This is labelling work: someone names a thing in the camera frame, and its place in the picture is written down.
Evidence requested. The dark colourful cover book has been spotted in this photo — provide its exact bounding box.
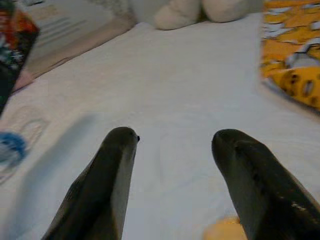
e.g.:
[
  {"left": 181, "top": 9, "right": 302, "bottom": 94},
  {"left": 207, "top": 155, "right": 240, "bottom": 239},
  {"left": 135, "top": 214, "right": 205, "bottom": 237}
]
[{"left": 0, "top": 0, "right": 41, "bottom": 115}]

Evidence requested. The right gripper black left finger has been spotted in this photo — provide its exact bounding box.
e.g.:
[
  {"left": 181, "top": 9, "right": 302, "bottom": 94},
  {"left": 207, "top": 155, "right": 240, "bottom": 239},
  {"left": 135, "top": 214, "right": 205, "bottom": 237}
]
[{"left": 41, "top": 126, "right": 140, "bottom": 240}]

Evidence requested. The yellow cartoon print blanket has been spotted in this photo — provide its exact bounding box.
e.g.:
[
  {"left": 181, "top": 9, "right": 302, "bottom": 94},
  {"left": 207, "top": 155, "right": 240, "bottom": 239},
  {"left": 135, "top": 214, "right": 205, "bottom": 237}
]
[{"left": 203, "top": 0, "right": 320, "bottom": 240}]

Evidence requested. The grey text print pillow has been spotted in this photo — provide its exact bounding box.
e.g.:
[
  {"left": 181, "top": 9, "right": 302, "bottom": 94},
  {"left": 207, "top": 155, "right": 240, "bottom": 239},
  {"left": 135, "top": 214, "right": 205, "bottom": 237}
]
[{"left": 13, "top": 0, "right": 137, "bottom": 92}]

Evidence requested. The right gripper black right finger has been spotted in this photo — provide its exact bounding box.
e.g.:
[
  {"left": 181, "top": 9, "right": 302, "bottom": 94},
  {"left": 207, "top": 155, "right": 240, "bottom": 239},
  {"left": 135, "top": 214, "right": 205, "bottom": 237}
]
[{"left": 211, "top": 128, "right": 320, "bottom": 240}]

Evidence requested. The white quilted mattress pad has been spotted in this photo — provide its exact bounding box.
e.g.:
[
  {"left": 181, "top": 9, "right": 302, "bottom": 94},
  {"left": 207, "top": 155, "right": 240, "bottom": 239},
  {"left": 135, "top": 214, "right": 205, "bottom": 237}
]
[{"left": 0, "top": 12, "right": 320, "bottom": 240}]

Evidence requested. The cream plush toy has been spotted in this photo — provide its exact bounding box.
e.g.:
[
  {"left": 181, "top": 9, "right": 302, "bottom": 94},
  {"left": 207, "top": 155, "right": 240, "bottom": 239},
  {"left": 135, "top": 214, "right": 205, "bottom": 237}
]
[{"left": 129, "top": 0, "right": 263, "bottom": 31}]

